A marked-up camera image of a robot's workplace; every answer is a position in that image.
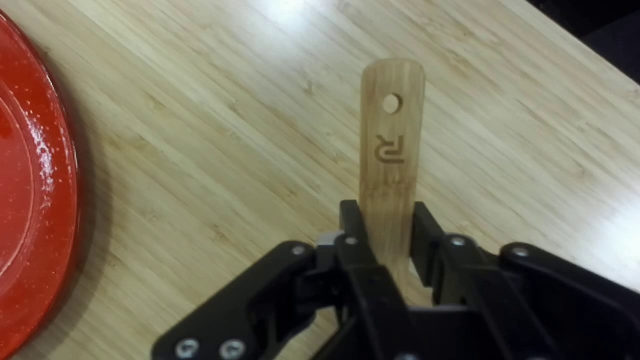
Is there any wooden spatula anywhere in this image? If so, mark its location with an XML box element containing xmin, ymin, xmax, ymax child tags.
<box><xmin>357</xmin><ymin>55</ymin><xmax>430</xmax><ymax>306</ymax></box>

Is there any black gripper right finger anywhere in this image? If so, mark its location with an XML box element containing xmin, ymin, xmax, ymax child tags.
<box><xmin>407</xmin><ymin>199</ymin><xmax>640</xmax><ymax>360</ymax></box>

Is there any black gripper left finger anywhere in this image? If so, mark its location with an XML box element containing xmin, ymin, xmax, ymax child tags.
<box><xmin>150</xmin><ymin>198</ymin><xmax>409</xmax><ymax>360</ymax></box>

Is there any red plate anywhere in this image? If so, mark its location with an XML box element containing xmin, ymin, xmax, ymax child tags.
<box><xmin>0</xmin><ymin>9</ymin><xmax>81</xmax><ymax>360</ymax></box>

